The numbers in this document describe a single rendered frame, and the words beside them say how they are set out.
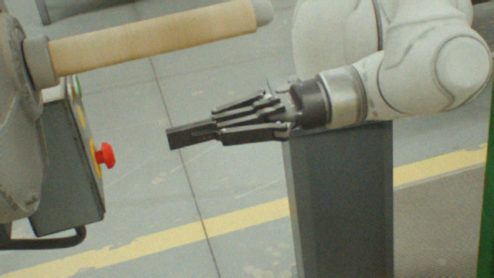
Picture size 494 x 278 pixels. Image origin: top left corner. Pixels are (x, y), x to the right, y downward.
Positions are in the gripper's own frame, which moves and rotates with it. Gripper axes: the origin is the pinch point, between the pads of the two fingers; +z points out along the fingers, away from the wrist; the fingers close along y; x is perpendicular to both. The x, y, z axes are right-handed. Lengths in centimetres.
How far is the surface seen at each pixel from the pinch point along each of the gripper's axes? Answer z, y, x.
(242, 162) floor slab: -27, 127, -98
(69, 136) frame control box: 15.6, -8.3, 9.2
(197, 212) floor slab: -4, 103, -98
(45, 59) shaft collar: 12.7, -29.2, 28.8
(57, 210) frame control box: 20.2, -8.3, -1.4
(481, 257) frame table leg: -55, 6, -52
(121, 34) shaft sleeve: 6.0, -28.1, 29.1
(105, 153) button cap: 12.5, -1.8, 1.5
